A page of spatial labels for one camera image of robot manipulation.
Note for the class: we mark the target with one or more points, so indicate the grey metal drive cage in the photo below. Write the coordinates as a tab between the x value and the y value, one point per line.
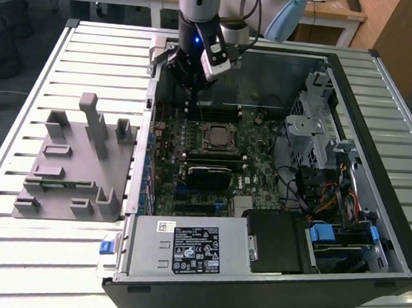
301	127

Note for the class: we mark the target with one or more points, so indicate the black graphics card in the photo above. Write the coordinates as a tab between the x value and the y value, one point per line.
207	179

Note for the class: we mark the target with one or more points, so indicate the silver power supply unit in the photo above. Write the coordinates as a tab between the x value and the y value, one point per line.
148	249

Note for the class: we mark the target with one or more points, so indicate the green motherboard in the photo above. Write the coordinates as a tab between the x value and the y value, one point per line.
262	165

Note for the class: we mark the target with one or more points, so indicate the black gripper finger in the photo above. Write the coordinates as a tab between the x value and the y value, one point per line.
194	103

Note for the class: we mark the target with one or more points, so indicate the black office chair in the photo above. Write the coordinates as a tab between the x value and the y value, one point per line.
8	38

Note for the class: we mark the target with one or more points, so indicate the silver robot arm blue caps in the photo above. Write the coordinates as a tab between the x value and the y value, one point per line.
198	0

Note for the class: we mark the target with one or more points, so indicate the wooden cabinet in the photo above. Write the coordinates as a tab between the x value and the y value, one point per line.
408	34

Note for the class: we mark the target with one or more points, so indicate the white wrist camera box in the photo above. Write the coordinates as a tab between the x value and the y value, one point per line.
216	69

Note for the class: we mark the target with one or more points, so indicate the blue case latch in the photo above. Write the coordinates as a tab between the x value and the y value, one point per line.
105	247

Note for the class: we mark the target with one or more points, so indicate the grey parts rack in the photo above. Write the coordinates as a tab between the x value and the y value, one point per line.
79	172

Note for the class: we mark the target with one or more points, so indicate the silver chipset heat sink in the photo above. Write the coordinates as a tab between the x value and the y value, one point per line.
244	204

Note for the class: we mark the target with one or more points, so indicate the black open PC case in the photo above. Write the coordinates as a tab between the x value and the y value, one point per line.
215	304

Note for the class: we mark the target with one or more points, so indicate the hard disk in blue carrier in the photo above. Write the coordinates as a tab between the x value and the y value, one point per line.
322	234

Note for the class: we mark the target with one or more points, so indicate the CPU socket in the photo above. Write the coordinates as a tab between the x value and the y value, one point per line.
220	151

